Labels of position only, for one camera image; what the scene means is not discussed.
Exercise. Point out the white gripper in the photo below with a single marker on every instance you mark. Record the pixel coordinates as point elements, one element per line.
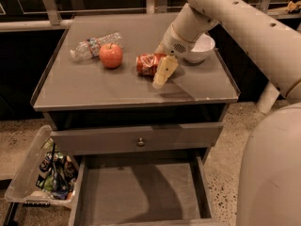
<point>173,45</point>

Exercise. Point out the red coke can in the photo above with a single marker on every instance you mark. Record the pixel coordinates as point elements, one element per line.
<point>146,64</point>

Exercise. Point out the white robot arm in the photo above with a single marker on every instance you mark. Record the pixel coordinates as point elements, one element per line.
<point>269,192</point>

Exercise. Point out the grey drawer cabinet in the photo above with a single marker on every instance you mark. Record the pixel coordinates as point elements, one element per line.
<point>89,96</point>

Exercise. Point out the grey top drawer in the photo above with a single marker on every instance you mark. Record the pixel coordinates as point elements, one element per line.
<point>124,139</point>

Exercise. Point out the round metal drawer knob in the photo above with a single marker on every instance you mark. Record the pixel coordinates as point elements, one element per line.
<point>140,142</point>

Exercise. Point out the open grey middle drawer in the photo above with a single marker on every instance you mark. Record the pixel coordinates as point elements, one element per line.
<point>143,189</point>

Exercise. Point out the white ceramic bowl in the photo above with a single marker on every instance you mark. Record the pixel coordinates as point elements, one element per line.
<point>201,50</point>

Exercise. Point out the red apple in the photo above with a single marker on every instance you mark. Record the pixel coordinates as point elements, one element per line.
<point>111,55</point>

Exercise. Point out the clear plastic water bottle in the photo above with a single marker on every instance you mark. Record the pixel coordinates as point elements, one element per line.
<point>90,48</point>

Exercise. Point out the metal railing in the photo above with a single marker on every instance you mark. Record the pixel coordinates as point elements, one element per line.
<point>33,15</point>

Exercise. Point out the snack packets in bin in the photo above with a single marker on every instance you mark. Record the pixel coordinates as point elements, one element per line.
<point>60,174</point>

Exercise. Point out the clear plastic storage bin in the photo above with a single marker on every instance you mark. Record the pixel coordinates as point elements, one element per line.
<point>22,188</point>

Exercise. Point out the white diagonal post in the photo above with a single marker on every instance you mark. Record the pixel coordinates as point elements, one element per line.
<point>268,98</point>

